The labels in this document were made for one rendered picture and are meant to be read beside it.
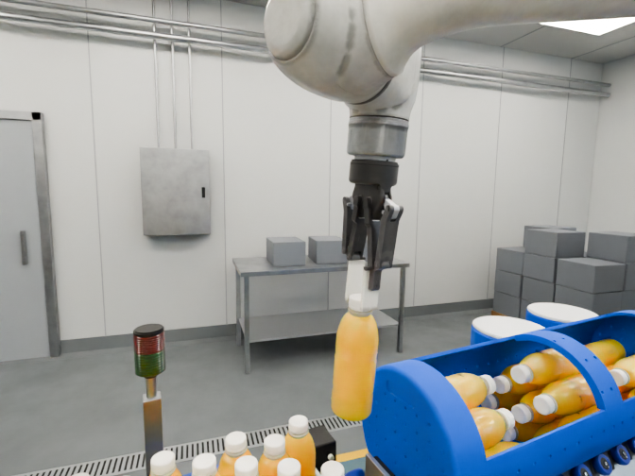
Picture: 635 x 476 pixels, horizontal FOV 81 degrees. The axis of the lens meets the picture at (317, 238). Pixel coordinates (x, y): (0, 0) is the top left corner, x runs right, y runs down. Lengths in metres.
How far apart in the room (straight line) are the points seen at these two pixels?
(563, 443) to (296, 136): 3.69
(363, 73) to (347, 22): 0.05
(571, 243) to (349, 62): 4.29
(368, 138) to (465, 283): 4.85
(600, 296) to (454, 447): 3.75
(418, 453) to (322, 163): 3.68
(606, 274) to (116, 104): 4.77
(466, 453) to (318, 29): 0.64
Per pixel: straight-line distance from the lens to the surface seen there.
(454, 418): 0.72
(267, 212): 4.05
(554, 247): 4.49
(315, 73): 0.41
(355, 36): 0.41
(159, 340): 0.91
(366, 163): 0.56
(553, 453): 0.89
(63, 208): 4.13
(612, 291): 4.49
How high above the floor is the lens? 1.56
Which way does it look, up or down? 7 degrees down
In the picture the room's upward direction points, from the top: 1 degrees clockwise
